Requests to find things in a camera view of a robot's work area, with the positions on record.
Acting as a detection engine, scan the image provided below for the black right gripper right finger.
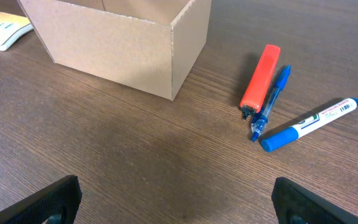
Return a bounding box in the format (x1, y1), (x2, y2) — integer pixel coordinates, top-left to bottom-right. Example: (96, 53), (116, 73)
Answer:
(272, 177), (358, 224)

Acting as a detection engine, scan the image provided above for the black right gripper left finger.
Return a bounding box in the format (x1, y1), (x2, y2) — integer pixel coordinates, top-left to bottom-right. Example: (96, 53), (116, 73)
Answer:
(0, 175), (82, 224)

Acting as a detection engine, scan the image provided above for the orange highlighter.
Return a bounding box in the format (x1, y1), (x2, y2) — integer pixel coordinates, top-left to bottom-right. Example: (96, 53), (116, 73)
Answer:
(239, 44), (281, 119)

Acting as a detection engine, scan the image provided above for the brown cardboard box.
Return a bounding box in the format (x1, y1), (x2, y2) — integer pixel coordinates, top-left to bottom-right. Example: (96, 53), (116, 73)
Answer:
(19, 0), (212, 100)

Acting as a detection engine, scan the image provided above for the yellow sticky note pad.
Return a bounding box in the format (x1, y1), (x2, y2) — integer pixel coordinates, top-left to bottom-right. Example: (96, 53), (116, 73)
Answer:
(0, 12), (33, 51)

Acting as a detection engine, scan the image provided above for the blue whiteboard marker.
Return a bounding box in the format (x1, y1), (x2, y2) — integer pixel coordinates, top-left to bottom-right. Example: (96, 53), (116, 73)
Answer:
(261, 98), (358, 152)

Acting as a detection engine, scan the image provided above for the blue ballpoint pen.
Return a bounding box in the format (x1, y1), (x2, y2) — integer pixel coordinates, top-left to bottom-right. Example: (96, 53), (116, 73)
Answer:
(251, 65), (291, 141)

